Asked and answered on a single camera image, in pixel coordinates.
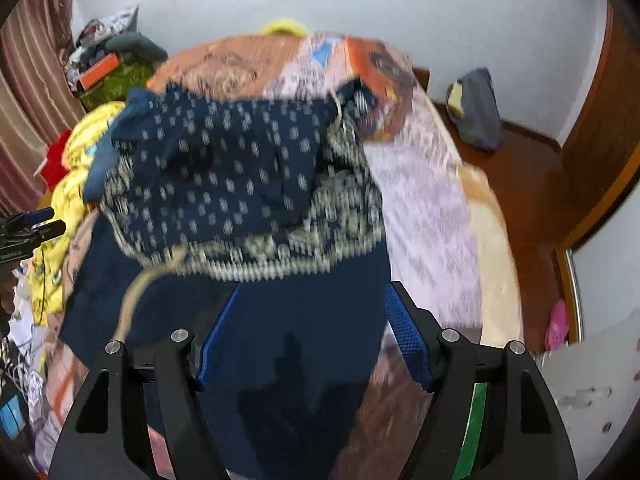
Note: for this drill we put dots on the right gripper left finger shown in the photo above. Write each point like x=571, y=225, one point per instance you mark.
x=151, y=378

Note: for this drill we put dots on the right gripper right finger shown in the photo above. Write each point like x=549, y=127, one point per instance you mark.
x=491, y=416

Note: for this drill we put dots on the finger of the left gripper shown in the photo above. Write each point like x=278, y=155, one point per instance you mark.
x=48, y=231
x=27, y=219

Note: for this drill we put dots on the navy patterned hooded sweater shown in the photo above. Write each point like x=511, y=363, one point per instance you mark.
x=258, y=224

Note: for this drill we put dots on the clutter pile of clothes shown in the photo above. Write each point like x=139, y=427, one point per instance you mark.
x=92, y=38

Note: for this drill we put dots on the yellow cartoon garment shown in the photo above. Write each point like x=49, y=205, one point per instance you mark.
x=45, y=272

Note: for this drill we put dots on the red garment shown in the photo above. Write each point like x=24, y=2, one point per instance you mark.
x=51, y=170

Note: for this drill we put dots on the pink slipper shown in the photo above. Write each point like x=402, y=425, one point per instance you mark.
x=556, y=333

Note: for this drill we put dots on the striped red curtain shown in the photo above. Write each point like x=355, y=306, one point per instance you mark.
x=36, y=102

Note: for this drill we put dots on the orange box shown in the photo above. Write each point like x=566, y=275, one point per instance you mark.
x=98, y=71

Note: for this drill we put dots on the printed orange bedspread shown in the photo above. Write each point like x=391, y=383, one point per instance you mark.
x=448, y=240

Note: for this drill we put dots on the white sliding wardrobe door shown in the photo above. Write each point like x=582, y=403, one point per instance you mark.
x=599, y=260

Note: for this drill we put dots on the wooden door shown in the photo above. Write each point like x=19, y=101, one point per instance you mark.
x=601, y=155

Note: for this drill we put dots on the grey backpack on floor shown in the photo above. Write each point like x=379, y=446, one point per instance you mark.
x=471, y=105

